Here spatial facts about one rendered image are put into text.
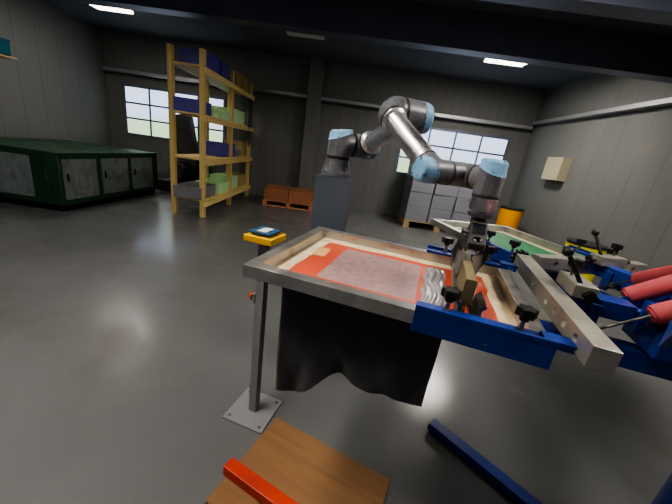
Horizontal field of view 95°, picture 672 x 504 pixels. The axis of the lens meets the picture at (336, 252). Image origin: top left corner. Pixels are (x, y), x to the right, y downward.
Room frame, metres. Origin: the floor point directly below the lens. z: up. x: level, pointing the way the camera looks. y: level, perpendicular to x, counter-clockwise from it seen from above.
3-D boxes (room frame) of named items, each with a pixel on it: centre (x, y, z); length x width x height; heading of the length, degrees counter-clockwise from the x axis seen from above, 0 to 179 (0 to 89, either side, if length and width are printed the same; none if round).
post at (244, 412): (1.25, 0.31, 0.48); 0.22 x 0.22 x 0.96; 74
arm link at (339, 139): (1.65, 0.05, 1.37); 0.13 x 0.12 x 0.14; 115
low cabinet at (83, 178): (5.11, 4.66, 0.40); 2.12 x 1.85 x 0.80; 179
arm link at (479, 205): (0.94, -0.41, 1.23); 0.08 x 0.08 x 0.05
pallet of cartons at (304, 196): (6.90, 1.20, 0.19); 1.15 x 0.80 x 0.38; 89
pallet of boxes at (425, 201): (6.77, -2.02, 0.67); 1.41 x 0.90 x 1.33; 89
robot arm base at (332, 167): (1.65, 0.06, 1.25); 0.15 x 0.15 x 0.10
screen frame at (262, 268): (0.98, -0.20, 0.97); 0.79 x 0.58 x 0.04; 74
